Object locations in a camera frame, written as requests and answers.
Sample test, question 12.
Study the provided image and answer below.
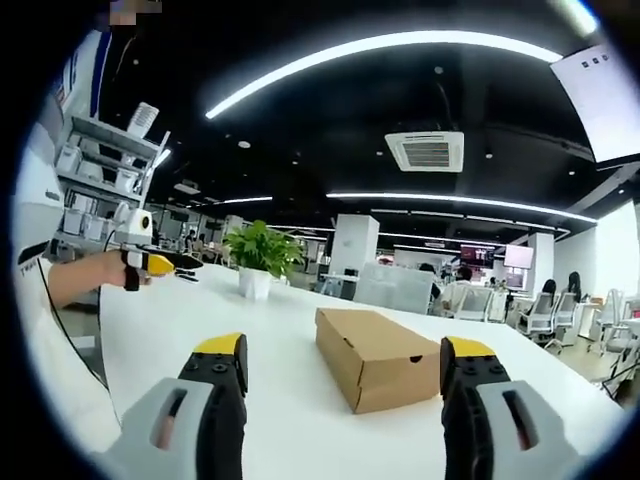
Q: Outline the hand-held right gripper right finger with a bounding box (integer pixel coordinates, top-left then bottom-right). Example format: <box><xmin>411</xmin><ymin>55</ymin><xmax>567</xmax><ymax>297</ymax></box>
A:
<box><xmin>439</xmin><ymin>335</ymin><xmax>587</xmax><ymax>480</ymax></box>

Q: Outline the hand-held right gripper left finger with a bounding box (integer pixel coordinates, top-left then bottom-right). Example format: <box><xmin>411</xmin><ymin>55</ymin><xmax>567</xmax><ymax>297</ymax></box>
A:
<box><xmin>97</xmin><ymin>332</ymin><xmax>249</xmax><ymax>480</ymax></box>

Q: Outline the brown cardboard shoe box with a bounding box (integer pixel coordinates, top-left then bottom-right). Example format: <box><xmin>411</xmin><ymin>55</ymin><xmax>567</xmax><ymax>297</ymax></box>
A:
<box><xmin>314</xmin><ymin>307</ymin><xmax>456</xmax><ymax>416</ymax></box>

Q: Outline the person's left hand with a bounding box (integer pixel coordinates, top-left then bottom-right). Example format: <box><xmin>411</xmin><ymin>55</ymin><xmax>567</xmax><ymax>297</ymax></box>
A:
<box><xmin>99</xmin><ymin>249</ymin><xmax>153</xmax><ymax>290</ymax></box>

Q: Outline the grey metal storage shelf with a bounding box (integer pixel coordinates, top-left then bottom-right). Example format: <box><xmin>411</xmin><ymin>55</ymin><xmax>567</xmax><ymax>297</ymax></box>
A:
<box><xmin>51</xmin><ymin>113</ymin><xmax>172</xmax><ymax>251</ymax></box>

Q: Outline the green potted plant white pot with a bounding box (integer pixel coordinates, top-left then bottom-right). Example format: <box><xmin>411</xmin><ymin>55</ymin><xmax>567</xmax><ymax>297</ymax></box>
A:
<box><xmin>222</xmin><ymin>219</ymin><xmax>307</xmax><ymax>302</ymax></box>

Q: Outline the white office chair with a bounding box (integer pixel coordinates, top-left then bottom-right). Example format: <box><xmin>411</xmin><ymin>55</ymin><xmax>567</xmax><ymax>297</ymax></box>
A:
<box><xmin>451</xmin><ymin>286</ymin><xmax>495</xmax><ymax>323</ymax></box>
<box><xmin>517</xmin><ymin>291</ymin><xmax>557</xmax><ymax>342</ymax></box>
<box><xmin>547</xmin><ymin>291</ymin><xmax>582</xmax><ymax>351</ymax></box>

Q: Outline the white fan heater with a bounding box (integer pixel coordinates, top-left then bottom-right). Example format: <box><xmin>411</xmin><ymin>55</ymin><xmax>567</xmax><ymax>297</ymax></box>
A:
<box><xmin>126</xmin><ymin>101</ymin><xmax>161</xmax><ymax>140</ymax></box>

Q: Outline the person's white shirt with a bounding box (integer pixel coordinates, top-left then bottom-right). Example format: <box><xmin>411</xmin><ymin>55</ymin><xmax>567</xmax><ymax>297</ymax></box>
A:
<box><xmin>13</xmin><ymin>119</ymin><xmax>122</xmax><ymax>454</ymax></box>

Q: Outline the grey desk partition panel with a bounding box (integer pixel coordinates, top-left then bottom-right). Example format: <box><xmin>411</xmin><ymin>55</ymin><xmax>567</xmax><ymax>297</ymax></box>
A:
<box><xmin>352</xmin><ymin>261</ymin><xmax>436</xmax><ymax>317</ymax></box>

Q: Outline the thin ceiling light strip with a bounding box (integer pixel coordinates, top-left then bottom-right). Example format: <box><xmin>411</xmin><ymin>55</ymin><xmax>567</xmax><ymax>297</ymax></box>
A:
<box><xmin>326</xmin><ymin>191</ymin><xmax>599</xmax><ymax>224</ymax></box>

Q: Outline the ceiling air conditioner unit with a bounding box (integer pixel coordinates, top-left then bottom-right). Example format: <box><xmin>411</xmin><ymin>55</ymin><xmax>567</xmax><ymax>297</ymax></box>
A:
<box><xmin>384</xmin><ymin>130</ymin><xmax>466</xmax><ymax>174</ymax></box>

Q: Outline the long curved ceiling light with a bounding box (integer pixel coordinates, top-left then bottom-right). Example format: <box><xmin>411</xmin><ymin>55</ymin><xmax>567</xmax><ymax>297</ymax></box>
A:
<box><xmin>204</xmin><ymin>30</ymin><xmax>565</xmax><ymax>121</ymax></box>

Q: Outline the white hanging screen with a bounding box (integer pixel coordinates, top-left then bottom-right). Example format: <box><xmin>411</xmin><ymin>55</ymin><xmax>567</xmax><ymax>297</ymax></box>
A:
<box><xmin>548</xmin><ymin>41</ymin><xmax>640</xmax><ymax>165</ymax></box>

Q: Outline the black cable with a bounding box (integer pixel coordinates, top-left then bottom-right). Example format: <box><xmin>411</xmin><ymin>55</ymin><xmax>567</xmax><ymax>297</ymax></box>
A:
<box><xmin>36</xmin><ymin>257</ymin><xmax>110</xmax><ymax>390</ymax></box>

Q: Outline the red wall display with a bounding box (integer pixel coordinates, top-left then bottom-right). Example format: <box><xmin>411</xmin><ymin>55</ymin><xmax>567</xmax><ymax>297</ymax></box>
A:
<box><xmin>459</xmin><ymin>244</ymin><xmax>497</xmax><ymax>267</ymax></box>

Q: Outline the pink wall display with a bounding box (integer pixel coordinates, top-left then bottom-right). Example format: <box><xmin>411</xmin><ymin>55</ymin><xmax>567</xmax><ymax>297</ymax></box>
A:
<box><xmin>503</xmin><ymin>244</ymin><xmax>536</xmax><ymax>269</ymax></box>

